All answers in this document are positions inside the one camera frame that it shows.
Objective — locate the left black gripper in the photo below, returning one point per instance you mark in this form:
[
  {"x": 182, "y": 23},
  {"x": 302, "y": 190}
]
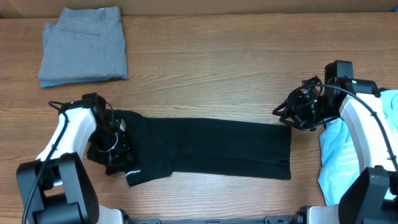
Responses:
[{"x": 126, "y": 149}]

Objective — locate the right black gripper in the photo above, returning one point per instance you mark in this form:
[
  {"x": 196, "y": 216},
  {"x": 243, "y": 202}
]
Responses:
[{"x": 293, "y": 111}]

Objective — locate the black t-shirt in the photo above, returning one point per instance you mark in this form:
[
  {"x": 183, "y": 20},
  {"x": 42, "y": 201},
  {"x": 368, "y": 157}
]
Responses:
[{"x": 157, "y": 147}]

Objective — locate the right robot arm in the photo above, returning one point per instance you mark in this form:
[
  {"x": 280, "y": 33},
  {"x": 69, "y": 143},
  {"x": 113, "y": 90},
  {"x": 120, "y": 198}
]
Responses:
[{"x": 358, "y": 103}]

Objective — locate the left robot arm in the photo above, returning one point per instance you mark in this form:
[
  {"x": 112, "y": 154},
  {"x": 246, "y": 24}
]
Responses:
[{"x": 55, "y": 187}]

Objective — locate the light blue t-shirt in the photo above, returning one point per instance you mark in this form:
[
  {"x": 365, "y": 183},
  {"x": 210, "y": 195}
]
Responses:
[{"x": 340, "y": 166}]

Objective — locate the folded light blue garment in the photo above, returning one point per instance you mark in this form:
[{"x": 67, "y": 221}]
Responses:
[{"x": 68, "y": 83}]

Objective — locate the folded grey shorts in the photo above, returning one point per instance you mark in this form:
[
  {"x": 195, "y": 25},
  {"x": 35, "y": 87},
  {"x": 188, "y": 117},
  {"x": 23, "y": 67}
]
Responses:
[{"x": 86, "y": 45}]

